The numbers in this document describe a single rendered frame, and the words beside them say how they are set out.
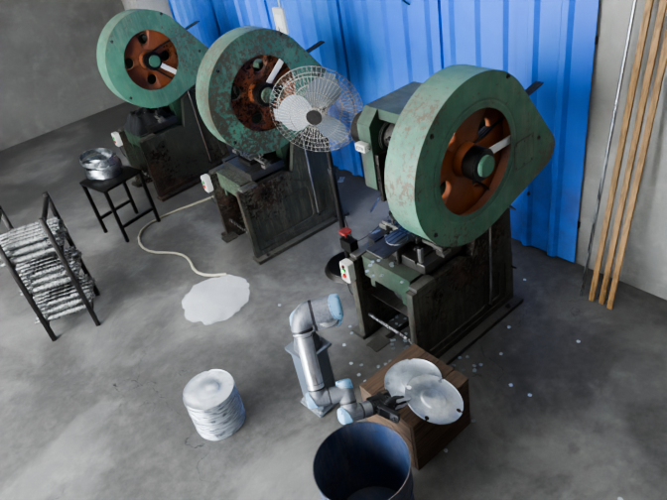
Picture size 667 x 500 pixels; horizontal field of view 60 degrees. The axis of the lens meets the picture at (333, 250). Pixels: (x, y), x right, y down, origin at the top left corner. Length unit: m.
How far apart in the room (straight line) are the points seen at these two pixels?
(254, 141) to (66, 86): 5.32
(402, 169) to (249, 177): 2.14
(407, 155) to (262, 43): 1.78
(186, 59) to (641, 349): 4.32
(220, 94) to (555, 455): 2.82
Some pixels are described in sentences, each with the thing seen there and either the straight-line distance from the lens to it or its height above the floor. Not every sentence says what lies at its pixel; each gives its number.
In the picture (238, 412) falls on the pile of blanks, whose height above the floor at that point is 0.10.
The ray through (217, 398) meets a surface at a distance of 3.33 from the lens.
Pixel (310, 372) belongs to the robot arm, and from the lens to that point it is 2.65.
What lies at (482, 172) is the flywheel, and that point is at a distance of 2.68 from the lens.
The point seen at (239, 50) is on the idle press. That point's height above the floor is 1.65.
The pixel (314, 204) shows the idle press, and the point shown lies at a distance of 4.79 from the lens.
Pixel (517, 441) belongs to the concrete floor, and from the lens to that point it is 3.24.
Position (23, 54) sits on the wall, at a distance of 8.88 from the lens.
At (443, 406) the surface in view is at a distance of 2.87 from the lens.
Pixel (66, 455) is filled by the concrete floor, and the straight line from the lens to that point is 3.88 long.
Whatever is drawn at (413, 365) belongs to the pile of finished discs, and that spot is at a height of 0.36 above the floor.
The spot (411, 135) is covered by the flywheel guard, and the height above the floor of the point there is 1.58.
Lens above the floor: 2.62
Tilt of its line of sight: 35 degrees down
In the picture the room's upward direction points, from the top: 11 degrees counter-clockwise
